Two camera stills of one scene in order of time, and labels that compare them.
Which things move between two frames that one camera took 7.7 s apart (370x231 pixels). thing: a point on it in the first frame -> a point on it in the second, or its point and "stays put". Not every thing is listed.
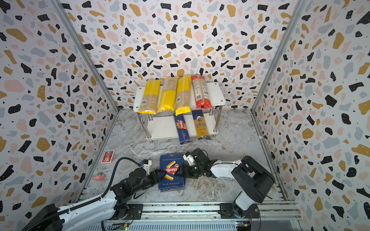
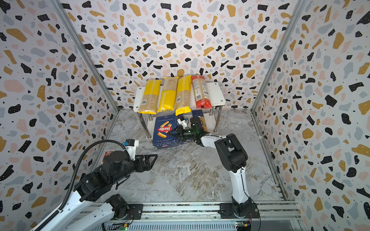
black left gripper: [158, 177] -> [149, 165]
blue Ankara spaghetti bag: [202, 130] stays put
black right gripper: [186, 167] -> [177, 133]
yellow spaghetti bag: [150, 102] stays put
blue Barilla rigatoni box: [169, 181] -> [164, 124]
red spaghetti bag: [202, 97] stays put
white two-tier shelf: [202, 122] stays put
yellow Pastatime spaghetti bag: [167, 100] stays put
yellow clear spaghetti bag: [183, 95] stays put
